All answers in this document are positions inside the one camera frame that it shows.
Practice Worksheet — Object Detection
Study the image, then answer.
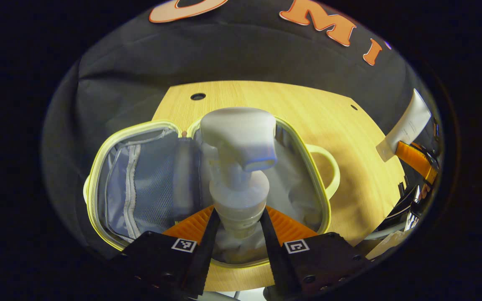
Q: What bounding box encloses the white pump bottle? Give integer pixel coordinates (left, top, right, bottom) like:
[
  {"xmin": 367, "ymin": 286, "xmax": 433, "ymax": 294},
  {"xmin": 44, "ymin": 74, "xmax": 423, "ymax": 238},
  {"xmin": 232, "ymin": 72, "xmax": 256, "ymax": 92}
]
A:
[{"xmin": 199, "ymin": 107, "xmax": 278, "ymax": 241}]

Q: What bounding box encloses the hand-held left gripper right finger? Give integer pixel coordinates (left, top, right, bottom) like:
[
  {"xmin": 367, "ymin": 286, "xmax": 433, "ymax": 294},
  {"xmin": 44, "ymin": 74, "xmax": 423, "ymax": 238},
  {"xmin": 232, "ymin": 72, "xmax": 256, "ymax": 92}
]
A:
[{"xmin": 259, "ymin": 206, "xmax": 369, "ymax": 299}]

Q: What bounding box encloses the black backdrop cloth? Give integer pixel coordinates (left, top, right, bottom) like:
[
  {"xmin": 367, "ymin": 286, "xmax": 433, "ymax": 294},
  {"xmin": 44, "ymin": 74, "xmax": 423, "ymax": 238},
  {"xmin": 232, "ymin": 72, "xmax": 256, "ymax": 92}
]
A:
[{"xmin": 42, "ymin": 0, "xmax": 438, "ymax": 260}]

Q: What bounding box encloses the white squeeze tube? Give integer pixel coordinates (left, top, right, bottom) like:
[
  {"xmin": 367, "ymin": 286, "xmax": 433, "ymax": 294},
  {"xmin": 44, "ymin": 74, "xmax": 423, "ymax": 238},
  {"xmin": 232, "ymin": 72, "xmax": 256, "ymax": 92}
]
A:
[{"xmin": 376, "ymin": 89, "xmax": 432, "ymax": 163}]

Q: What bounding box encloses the cream suitcase with handles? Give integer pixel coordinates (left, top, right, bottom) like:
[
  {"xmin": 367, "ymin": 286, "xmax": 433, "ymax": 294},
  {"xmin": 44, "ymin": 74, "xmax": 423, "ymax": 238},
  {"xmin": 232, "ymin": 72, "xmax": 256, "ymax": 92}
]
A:
[{"xmin": 83, "ymin": 117, "xmax": 341, "ymax": 269}]

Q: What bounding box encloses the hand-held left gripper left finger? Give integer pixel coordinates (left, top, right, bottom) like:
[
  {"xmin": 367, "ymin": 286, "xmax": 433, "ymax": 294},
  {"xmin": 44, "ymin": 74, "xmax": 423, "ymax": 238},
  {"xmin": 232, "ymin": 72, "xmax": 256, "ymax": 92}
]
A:
[{"xmin": 111, "ymin": 208, "xmax": 221, "ymax": 299}]

